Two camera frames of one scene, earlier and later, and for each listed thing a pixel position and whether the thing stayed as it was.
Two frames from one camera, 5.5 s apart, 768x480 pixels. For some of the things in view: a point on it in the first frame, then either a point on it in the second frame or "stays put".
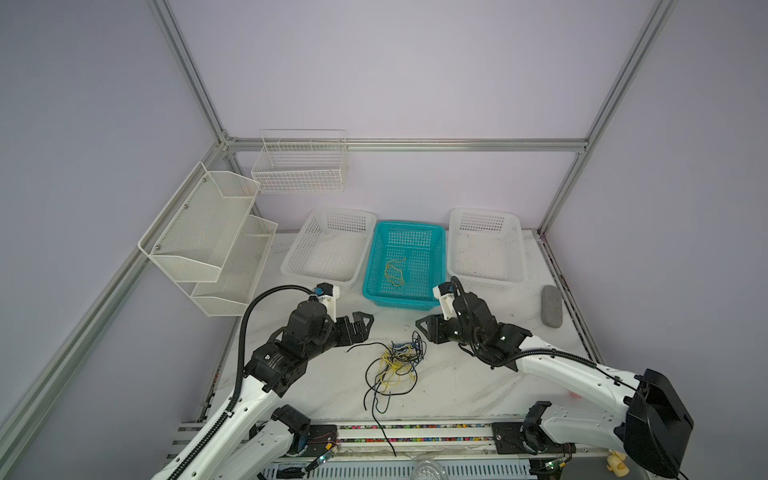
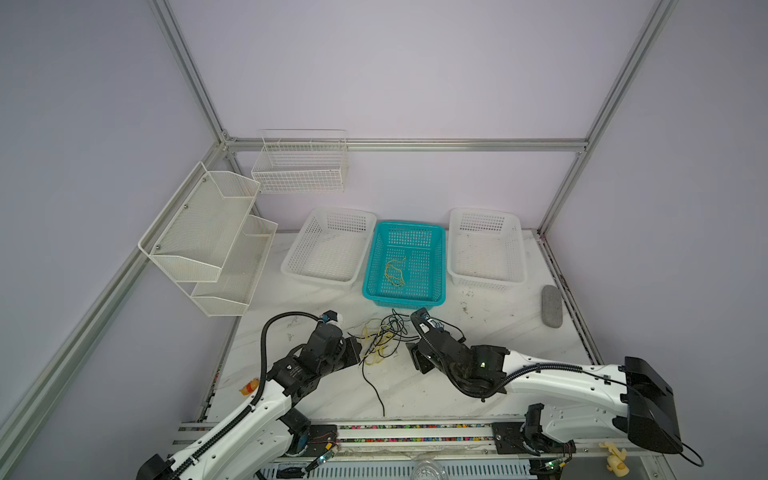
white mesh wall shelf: (210, 241) stays put
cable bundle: (392, 373) → (383, 340)
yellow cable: (394, 275) stays put
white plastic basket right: (485, 249) stays put
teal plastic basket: (404, 263) stays put
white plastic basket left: (331, 246) stays put
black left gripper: (360, 332) → (351, 348)
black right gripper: (433, 328) → (419, 364)
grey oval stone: (552, 306) stays put
